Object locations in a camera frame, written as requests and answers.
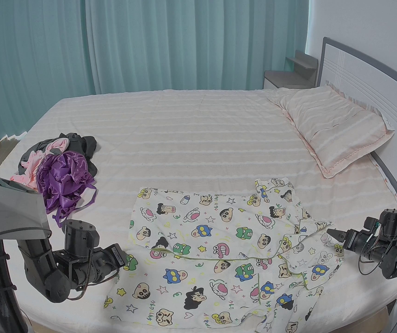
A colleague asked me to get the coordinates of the grey bedside table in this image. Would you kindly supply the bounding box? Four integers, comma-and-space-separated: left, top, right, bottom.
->
264, 50, 318, 90

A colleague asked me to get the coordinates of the blue-green curtain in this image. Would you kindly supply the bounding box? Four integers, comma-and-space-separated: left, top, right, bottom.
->
85, 0, 308, 94
0, 0, 96, 139

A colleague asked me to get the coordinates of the white printed pyjama top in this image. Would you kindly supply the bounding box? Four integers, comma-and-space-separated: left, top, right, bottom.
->
103, 177, 345, 333

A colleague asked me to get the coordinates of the pink garment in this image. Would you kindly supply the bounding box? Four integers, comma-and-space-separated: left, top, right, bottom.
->
10, 138, 70, 190

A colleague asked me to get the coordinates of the dark grey garment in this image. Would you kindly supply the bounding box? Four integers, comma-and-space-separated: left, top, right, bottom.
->
17, 133, 101, 173

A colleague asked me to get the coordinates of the bed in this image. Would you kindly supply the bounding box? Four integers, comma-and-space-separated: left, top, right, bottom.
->
0, 37, 397, 333

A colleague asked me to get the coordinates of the purple satin garment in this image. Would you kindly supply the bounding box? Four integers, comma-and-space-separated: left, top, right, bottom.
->
36, 151, 98, 225

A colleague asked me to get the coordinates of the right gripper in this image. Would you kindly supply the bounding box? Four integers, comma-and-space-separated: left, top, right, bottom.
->
342, 228, 372, 255

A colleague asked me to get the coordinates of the black cable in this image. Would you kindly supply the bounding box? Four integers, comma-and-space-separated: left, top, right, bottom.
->
358, 253, 383, 275

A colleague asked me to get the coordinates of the cream pillow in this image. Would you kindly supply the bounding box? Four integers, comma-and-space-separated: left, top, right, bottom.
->
267, 85, 395, 179

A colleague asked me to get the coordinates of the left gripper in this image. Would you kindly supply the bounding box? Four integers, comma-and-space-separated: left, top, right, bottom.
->
89, 243, 132, 285

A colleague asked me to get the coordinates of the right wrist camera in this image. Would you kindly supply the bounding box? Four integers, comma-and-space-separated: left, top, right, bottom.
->
364, 216, 382, 236

